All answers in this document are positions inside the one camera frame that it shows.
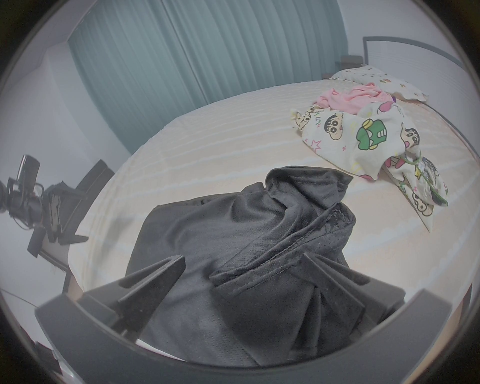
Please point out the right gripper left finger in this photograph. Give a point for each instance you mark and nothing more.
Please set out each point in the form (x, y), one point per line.
(138, 296)

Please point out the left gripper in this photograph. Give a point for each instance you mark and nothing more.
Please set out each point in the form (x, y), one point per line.
(52, 213)

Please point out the black chest of drawers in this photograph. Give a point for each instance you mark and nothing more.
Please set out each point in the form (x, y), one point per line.
(93, 180)

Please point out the grey bedside table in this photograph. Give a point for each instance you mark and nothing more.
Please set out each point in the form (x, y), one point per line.
(352, 60)

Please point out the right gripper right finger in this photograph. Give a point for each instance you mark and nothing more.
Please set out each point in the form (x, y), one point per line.
(360, 292)

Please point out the black T-shirt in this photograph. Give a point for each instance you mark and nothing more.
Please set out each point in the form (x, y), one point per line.
(206, 232)

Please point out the pink garment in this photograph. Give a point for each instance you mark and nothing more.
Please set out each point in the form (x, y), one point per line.
(348, 99)

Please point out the white printed pyjama garment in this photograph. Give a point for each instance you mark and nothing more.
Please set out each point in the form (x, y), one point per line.
(337, 135)

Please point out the bed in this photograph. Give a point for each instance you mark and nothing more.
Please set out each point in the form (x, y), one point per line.
(225, 142)

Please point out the white printed pillow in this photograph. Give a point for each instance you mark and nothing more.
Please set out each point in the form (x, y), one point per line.
(375, 77)

